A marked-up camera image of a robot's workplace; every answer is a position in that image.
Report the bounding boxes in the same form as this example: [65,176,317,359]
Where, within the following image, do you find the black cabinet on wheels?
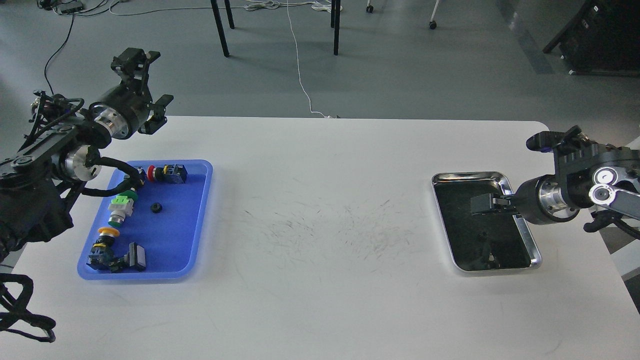
[542,0,640,77]

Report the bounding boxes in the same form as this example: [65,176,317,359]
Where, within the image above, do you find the green push button black base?
[116,166,147,202]

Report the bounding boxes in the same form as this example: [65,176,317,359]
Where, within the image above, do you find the black floor cable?
[42,0,121,98]

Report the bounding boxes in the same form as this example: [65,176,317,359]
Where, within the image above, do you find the black table leg left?
[210,0,235,59]

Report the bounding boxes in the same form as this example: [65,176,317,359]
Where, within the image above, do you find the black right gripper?
[470,175,579,225]

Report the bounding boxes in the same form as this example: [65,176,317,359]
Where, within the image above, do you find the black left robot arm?
[0,48,174,272]

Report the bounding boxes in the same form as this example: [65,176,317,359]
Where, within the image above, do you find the black table leg right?
[330,0,342,56]

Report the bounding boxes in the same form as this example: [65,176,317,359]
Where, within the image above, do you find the grey cloth at edge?
[625,137,640,150]

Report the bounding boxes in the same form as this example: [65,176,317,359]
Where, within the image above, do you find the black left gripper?
[89,48,174,140]

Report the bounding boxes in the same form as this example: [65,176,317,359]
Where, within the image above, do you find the blue plastic tray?
[77,159,214,281]

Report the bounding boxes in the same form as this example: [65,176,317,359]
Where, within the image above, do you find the red emergency push button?
[146,164,188,185]

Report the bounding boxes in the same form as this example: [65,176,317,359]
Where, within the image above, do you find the yellow push button switch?
[86,227,121,271]

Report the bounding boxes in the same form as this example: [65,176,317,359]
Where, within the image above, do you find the black table leg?
[330,0,342,56]
[210,0,235,59]

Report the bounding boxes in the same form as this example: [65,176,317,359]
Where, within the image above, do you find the silver metal tray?
[430,171,542,276]

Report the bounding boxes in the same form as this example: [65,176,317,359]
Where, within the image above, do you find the black square switch module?
[107,242,147,272]

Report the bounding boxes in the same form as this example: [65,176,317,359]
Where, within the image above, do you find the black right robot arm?
[470,126,640,239]

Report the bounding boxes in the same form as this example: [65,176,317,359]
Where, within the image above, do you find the green white silver switch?
[107,194,135,228]

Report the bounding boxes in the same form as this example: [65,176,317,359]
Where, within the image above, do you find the white floor cable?
[109,0,344,120]

